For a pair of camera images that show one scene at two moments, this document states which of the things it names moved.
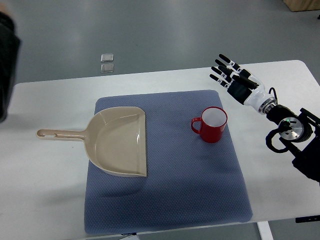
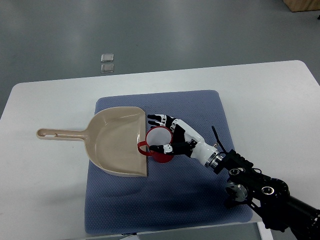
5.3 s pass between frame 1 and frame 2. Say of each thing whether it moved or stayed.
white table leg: stayed
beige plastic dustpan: stayed
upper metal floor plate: stayed
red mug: moved
